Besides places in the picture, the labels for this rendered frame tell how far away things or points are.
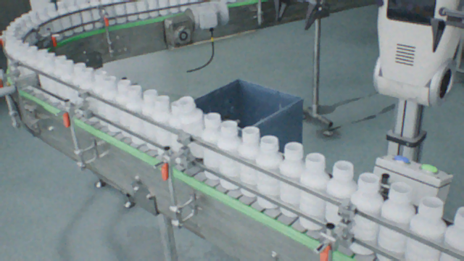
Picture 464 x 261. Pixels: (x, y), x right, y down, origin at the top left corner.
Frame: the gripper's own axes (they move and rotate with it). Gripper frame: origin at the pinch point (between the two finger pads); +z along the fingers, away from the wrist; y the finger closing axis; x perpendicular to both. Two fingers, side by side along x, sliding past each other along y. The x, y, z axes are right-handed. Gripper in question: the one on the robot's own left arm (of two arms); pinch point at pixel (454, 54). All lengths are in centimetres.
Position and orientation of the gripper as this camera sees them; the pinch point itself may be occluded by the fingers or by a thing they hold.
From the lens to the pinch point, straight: 127.1
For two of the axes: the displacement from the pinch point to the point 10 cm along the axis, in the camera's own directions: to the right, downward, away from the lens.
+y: 7.6, 3.1, -5.7
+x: 5.9, 0.4, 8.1
